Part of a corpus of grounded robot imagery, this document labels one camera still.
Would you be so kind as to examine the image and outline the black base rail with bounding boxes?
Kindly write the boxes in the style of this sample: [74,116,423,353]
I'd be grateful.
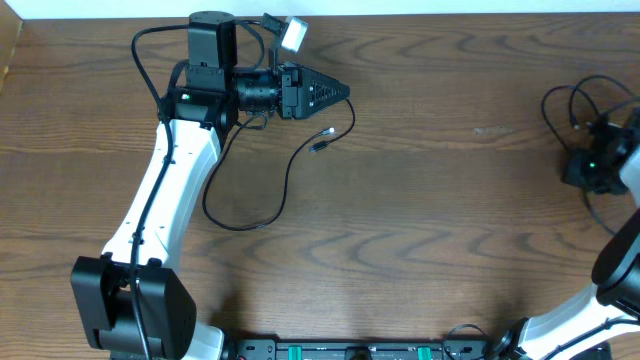
[219,322,614,360]

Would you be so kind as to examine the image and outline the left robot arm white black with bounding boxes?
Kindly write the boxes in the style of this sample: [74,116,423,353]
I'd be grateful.
[70,11,350,359]

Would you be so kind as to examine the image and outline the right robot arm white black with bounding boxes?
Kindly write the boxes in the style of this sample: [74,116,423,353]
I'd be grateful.
[485,108,639,359]

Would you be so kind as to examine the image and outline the thin black cable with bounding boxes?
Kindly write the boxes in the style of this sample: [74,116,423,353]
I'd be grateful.
[540,74,640,236]

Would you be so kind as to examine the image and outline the thick black cable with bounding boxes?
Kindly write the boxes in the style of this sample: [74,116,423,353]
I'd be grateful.
[201,98,357,232]

